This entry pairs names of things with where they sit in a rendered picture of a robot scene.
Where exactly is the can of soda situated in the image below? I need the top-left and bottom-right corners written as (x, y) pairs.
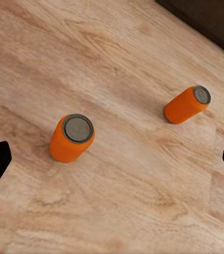
top-left (164, 85), bottom-right (211, 124)
top-left (49, 114), bottom-right (95, 163)

